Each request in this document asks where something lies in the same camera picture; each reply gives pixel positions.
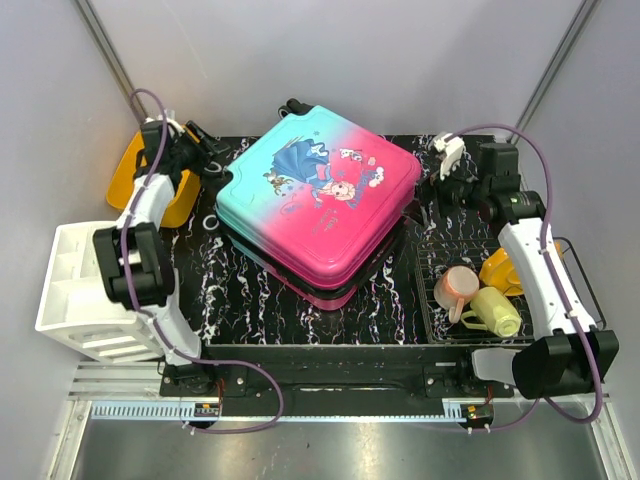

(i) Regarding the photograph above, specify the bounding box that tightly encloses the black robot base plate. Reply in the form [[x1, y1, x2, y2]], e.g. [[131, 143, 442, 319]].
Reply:
[[156, 345, 514, 399]]

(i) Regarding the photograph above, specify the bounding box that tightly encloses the teal and pink kids suitcase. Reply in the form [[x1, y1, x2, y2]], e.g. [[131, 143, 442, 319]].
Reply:
[[215, 98, 422, 311]]

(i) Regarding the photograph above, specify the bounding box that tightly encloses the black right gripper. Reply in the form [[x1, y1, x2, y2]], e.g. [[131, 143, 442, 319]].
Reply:
[[399, 152, 488, 228]]

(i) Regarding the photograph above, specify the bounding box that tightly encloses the pink plastic cup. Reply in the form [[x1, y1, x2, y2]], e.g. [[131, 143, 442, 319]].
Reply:
[[434, 265, 480, 324]]

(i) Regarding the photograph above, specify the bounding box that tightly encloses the black marble pattern mat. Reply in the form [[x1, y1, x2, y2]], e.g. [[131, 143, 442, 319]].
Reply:
[[179, 133, 511, 346]]

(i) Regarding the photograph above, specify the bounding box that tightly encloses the aluminium slotted rail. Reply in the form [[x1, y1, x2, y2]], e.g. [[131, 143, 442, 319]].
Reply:
[[67, 362, 611, 424]]

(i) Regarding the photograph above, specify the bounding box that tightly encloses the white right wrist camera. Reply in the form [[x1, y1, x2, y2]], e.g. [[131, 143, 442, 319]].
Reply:
[[431, 132, 466, 180]]

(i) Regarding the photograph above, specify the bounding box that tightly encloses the black wire dish rack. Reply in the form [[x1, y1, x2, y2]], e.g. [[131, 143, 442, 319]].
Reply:
[[413, 235, 609, 346]]

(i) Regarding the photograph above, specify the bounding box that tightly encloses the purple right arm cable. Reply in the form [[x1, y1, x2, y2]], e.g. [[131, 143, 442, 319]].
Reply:
[[424, 124, 604, 435]]

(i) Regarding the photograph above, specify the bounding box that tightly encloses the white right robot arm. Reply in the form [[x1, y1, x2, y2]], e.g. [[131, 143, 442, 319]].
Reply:
[[422, 133, 619, 399]]

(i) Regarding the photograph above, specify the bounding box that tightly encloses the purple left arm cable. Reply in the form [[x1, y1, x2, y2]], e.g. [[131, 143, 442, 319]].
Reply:
[[122, 88, 286, 435]]

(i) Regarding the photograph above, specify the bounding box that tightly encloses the white compartment organizer box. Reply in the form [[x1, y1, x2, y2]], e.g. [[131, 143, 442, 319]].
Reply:
[[35, 221, 163, 364]]

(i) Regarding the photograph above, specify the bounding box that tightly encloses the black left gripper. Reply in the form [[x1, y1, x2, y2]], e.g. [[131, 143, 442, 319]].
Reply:
[[171, 122, 231, 176]]

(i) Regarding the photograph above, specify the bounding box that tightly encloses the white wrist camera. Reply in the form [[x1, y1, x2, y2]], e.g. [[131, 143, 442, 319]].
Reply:
[[431, 132, 466, 180], [145, 109, 185, 138]]

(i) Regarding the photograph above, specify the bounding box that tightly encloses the yellow-green plastic cup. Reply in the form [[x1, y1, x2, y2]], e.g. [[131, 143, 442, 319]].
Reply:
[[460, 287, 522, 338]]

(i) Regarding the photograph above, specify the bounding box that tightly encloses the orange plastic basket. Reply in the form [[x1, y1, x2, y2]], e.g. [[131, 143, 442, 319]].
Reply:
[[106, 132, 201, 228]]

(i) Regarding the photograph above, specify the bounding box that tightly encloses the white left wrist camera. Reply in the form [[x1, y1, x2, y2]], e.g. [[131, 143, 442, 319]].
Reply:
[[145, 109, 185, 138]]

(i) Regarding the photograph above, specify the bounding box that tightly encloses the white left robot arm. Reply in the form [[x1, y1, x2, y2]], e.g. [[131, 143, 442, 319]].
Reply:
[[92, 118, 228, 396]]

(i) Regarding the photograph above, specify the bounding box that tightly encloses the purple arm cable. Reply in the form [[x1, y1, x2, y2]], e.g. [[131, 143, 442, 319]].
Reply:
[[122, 88, 286, 435], [424, 124, 604, 435]]

